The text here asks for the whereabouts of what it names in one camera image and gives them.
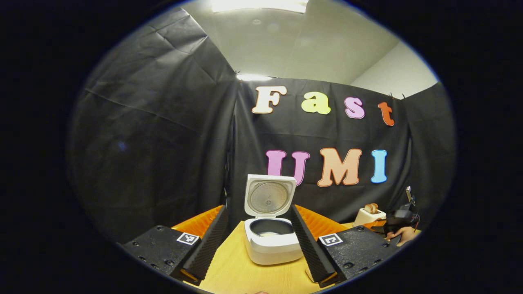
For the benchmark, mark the brown bread slice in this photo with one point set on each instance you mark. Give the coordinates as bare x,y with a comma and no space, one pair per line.
368,208
374,207

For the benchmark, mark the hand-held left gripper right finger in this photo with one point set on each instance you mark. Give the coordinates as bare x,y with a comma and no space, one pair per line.
312,253

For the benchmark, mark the black backdrop cloth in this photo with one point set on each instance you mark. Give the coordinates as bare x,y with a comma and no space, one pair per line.
163,143

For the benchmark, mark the ceiling light panel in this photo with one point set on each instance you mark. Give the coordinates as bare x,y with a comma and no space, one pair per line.
257,5

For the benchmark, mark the white rice cooker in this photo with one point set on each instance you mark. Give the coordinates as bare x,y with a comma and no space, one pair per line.
273,251

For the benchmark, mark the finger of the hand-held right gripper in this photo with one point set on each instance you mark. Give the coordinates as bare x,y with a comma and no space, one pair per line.
378,223

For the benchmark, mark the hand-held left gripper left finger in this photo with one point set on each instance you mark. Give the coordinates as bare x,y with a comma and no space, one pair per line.
208,249

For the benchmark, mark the white toaster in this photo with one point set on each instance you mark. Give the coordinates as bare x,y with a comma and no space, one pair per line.
363,216

